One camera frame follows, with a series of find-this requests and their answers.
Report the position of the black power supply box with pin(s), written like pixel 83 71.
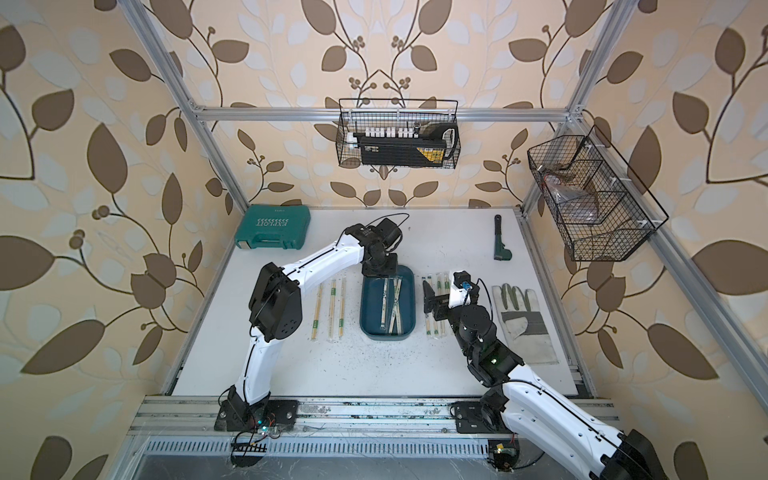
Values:
pixel 404 152

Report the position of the black wire basket right wall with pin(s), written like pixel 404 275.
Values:
pixel 628 213

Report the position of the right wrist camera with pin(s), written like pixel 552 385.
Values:
pixel 462 290

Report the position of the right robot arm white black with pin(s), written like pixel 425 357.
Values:
pixel 519 400

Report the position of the wrapped chopsticks in box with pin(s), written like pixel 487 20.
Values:
pixel 391 320

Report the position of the white grey work glove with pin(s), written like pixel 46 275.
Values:
pixel 523 324

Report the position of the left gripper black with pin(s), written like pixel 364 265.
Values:
pixel 375 274

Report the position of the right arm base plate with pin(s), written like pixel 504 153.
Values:
pixel 473 417

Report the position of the chopsticks pair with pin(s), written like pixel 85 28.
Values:
pixel 440 325
pixel 342 301
pixel 428 327
pixel 317 312
pixel 331 311
pixel 449 289

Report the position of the teal plastic storage box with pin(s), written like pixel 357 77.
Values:
pixel 371 302

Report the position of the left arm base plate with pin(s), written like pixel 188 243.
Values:
pixel 264 417

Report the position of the plastic bag in basket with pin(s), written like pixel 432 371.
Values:
pixel 570 199

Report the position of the black wire basket back wall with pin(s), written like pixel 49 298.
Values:
pixel 395 117

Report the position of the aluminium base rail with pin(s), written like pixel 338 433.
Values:
pixel 352 427

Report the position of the green black hand tool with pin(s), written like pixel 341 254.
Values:
pixel 501 252

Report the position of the black wire basket wall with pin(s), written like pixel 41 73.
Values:
pixel 395 117
pixel 628 213

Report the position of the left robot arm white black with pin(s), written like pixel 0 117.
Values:
pixel 276 309

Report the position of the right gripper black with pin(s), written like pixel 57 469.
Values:
pixel 432 303

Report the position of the green plastic tool case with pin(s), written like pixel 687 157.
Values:
pixel 265 226

